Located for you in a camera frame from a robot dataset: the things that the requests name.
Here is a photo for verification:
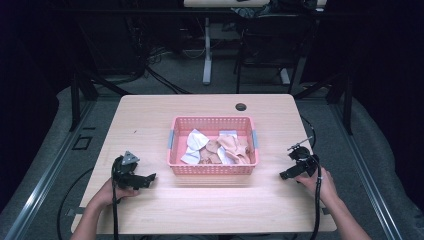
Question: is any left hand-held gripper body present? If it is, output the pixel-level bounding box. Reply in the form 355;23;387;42
111;150;145;191

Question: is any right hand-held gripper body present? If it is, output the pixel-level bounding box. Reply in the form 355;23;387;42
287;135;320;178

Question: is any white cloth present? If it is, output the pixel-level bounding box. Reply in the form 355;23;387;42
180;128;212;166

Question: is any beige cloth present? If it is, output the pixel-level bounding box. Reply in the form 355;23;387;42
216;134;252;165

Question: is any pink plastic basket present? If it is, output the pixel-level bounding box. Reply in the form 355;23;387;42
166;115;260;177

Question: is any person's left hand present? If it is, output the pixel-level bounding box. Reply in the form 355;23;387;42
94;177;140;209

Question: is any person's right hand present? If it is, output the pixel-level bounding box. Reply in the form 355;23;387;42
294;166;340;207

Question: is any brown cloth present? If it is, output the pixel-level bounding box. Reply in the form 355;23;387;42
199;139;224;165

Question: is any black metal stand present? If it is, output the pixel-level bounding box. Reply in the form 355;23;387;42
67;69;131;133
293;69;355;136

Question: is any short white desk leg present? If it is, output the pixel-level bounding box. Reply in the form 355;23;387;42
279;67;292;86

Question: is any black chair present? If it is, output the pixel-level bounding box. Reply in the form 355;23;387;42
233;12;318;96

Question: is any black table cable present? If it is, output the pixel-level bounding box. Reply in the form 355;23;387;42
299;114;317;150

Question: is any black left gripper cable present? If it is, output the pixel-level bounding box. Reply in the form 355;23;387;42
111;159;122;240

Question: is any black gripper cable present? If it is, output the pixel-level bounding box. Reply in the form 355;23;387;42
111;159;122;240
308;155;324;240

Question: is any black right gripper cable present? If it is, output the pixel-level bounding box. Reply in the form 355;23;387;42
308;155;324;240

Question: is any metal floor rail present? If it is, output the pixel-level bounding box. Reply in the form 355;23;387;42
329;99;405;240
2;98;98;240

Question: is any black floor cable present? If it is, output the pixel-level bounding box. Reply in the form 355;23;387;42
55;167;95;240

